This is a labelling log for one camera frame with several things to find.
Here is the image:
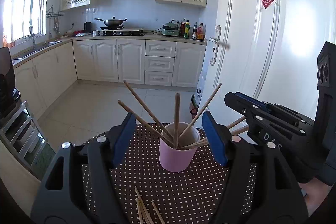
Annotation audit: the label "black appliance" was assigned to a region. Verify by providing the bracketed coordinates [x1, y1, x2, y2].
[0, 47, 21, 119]

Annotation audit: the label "metal shelf rack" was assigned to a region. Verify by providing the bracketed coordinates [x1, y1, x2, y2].
[0, 101, 55, 169]

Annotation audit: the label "pink cup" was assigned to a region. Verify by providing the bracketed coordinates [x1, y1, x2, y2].
[159, 122, 201, 172]

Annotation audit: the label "wok with lid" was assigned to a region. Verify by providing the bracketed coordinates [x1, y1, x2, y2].
[94, 17, 127, 28]

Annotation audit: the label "gas stove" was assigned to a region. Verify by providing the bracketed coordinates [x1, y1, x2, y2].
[100, 27, 147, 37]

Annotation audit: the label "utensil rail with hanging utensils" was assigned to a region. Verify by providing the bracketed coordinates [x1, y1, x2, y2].
[46, 6, 65, 39]

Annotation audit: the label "kitchen window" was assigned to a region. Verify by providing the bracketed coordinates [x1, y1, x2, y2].
[0, 0, 51, 47]

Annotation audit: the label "person's right forearm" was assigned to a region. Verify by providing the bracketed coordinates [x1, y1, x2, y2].
[301, 176, 335, 215]

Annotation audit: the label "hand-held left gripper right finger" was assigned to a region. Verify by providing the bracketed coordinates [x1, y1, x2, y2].
[201, 111, 309, 224]

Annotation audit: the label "silver door handle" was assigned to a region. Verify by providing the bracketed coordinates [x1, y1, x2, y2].
[209, 25, 231, 66]

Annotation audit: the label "sink faucet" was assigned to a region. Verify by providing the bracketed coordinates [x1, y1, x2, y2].
[28, 26, 36, 48]

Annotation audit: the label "white door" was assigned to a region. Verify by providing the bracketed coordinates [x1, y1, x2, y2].
[203, 0, 336, 135]

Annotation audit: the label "green electric cooker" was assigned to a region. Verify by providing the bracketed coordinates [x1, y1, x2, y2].
[162, 21, 181, 37]

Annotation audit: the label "brown polka dot tablecloth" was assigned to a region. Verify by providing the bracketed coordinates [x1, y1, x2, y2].
[81, 123, 256, 224]

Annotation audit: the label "wooden chopstick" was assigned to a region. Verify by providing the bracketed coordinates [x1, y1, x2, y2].
[136, 197, 143, 224]
[151, 200, 166, 224]
[140, 200, 150, 224]
[134, 186, 151, 224]

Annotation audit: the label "bunch of wooden chopsticks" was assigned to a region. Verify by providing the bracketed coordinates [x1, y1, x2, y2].
[117, 80, 249, 149]

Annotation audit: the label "white shopping bag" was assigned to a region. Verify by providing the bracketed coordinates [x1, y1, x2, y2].
[189, 70, 208, 119]

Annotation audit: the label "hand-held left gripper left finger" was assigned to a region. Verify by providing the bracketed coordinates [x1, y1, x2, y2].
[30, 111, 137, 224]

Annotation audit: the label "white base cabinets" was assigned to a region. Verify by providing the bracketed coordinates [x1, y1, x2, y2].
[12, 39, 208, 119]

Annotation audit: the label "white cabinet drawer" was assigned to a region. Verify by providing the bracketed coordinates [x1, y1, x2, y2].
[145, 40, 176, 57]
[144, 71, 174, 85]
[144, 56, 175, 73]

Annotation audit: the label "steel kitchen sink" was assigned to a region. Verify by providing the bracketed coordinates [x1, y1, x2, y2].
[13, 40, 62, 59]

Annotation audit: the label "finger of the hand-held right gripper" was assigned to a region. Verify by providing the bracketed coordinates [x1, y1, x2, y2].
[234, 91, 315, 127]
[224, 92, 307, 137]

